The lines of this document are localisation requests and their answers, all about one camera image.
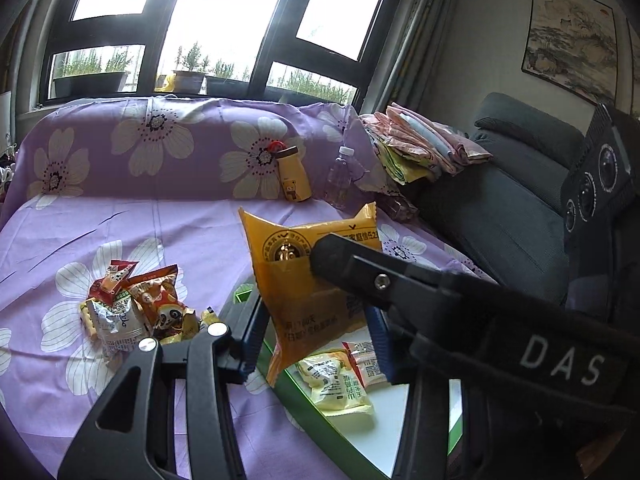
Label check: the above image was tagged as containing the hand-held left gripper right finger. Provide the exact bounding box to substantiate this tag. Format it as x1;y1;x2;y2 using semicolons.
364;305;468;480

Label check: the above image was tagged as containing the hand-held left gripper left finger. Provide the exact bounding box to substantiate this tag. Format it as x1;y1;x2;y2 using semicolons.
57;285;266;480

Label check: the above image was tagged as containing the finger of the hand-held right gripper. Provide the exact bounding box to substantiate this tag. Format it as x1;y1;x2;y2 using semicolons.
309;232;431;331

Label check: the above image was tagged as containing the small red white snack packet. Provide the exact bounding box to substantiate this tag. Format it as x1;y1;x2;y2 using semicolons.
341;340;391;388

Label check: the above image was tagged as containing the pale yellow snack packet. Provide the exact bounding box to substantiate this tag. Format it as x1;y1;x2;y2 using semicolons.
294;350;375;417

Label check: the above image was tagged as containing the green cardboard box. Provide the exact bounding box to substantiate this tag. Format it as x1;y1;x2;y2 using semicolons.
232;284;463;480

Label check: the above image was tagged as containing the crumpled golden snack packet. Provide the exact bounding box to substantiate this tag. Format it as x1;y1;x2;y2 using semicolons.
187;306;223;336

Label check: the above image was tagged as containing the orange panda snack packet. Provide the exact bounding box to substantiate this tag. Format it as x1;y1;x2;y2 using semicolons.
129;267;193;343

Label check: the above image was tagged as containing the clear plastic bottle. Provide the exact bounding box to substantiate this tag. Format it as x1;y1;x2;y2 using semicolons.
324;146;358;209

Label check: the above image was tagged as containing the yellow bear print bottle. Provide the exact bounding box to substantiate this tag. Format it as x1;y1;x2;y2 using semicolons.
267;141;313;204

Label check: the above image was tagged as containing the white grey snack packet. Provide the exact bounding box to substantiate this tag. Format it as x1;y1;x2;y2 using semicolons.
80;292;151;361

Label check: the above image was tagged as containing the stack of folded clothes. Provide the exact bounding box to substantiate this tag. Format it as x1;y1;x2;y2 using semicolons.
357;102;496;186

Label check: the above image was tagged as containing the grey sofa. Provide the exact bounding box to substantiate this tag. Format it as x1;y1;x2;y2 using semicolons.
415;92;601;306

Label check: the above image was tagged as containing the purple flowered bedsheet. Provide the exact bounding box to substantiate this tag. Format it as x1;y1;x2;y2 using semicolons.
0;95;501;480

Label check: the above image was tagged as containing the grey curtain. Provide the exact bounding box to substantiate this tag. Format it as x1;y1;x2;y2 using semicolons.
387;0;468;121

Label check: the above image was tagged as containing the grey plant pot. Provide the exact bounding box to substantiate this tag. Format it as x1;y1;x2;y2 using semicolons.
172;70;208;93

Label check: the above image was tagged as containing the black framed window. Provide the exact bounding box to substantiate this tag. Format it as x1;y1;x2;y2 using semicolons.
40;0;416;106

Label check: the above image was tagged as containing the long dark planter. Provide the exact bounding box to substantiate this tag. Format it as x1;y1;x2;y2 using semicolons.
52;71;131;98

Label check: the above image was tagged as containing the framed landscape painting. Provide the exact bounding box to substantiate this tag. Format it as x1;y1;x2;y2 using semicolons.
521;0;619;106

